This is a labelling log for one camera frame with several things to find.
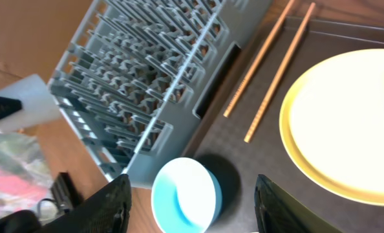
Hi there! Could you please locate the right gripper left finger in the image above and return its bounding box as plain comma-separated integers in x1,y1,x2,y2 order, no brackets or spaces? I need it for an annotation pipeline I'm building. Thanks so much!
39,174,132,233

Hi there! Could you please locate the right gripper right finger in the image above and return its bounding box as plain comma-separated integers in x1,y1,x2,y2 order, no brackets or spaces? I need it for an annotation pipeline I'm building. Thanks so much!
254,174,341,233

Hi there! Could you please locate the light blue bowl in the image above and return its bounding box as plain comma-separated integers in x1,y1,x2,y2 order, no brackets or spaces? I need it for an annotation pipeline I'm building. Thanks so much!
151,157,222,233

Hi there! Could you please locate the wooden chopstick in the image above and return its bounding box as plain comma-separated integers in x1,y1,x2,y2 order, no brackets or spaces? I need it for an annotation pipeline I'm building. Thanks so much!
244,3,316,143
223,0,295,118

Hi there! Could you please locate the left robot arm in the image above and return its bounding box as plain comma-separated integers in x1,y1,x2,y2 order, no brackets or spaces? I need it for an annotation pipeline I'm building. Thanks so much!
0,74,61,133

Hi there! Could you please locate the grey dishwasher rack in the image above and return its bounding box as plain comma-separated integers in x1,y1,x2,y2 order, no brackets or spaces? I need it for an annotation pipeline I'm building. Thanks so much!
48,0,270,188

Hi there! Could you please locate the dark brown serving tray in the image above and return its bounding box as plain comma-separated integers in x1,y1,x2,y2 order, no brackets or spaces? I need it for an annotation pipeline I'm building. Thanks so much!
187,17,384,232

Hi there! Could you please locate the yellow plate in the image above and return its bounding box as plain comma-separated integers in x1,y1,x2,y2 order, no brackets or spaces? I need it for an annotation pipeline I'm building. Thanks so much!
279,49,384,206

